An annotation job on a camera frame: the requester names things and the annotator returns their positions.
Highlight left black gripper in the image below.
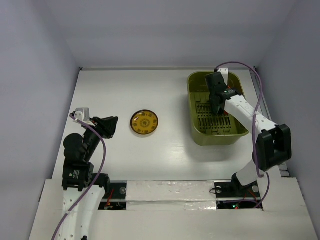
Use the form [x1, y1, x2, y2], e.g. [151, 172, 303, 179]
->
[83, 115, 118, 160]

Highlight beige patterned plate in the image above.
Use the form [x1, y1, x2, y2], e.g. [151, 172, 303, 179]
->
[131, 130, 157, 138]

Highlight brown yellow plate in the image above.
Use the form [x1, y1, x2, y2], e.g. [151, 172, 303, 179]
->
[129, 109, 159, 134]

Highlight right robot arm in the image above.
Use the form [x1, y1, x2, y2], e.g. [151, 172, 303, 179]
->
[204, 71, 292, 196]

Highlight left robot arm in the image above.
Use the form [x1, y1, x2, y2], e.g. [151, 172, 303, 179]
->
[52, 111, 119, 240]

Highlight olive green dish rack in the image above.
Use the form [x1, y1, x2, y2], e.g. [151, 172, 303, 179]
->
[187, 71, 249, 146]

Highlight foil covered base bar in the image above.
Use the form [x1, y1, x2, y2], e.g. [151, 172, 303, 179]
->
[125, 180, 217, 211]

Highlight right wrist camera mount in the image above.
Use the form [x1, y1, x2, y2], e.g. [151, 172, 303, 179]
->
[214, 67, 229, 85]

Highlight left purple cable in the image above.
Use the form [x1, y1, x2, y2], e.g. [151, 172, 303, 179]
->
[52, 113, 108, 240]

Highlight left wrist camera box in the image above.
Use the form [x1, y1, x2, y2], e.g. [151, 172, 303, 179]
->
[69, 107, 91, 124]

